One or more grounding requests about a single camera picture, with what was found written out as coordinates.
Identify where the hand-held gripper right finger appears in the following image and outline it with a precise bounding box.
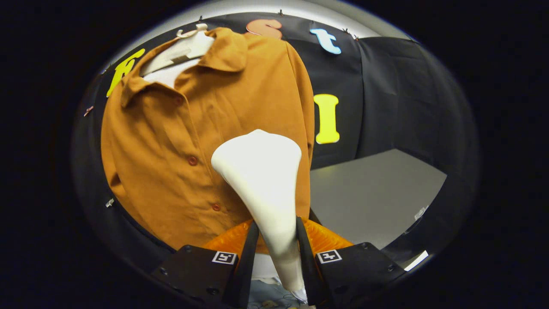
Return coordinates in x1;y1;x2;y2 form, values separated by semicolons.
295;216;406;307

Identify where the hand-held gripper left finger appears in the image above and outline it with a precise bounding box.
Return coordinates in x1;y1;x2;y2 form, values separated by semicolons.
151;220;260;309

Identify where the white garment steamer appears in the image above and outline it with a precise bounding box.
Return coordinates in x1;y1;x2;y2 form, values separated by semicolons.
211;129;307;297

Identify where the brown button-up shirt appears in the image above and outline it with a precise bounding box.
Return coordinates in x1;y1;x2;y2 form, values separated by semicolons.
100;27;316;251

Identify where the white clothes hanger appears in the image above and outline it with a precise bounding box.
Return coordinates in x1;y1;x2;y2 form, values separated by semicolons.
141;23;216;78

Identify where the grey table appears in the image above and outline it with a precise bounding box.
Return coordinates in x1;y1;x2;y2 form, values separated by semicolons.
310;148;447;272

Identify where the black backdrop cloth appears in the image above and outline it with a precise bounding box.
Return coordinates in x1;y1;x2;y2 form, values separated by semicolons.
71;12;479;275

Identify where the white mannequin torso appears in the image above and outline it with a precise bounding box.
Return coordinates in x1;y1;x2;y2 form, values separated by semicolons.
143;58;284;284

